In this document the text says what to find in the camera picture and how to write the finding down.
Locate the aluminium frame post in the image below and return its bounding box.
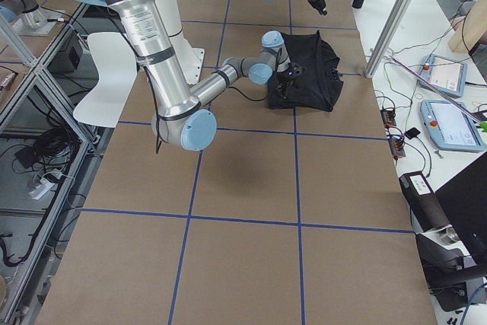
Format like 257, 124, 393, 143
364, 0, 412, 78

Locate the black graphic t-shirt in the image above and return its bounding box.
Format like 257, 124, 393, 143
267, 32, 343, 112

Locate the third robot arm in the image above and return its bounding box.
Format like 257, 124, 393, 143
1, 0, 57, 37

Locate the black monitor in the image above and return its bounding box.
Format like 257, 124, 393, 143
436, 154, 487, 264

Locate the black box with label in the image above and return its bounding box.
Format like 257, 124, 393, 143
399, 171, 451, 233

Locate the near teach pendant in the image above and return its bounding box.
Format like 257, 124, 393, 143
420, 100, 486, 152

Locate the white chair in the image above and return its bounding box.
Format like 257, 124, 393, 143
73, 32, 137, 128

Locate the teach pendant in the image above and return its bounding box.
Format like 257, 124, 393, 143
420, 100, 486, 152
419, 54, 467, 98

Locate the far teach pendant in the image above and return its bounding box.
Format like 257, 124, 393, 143
419, 54, 467, 98

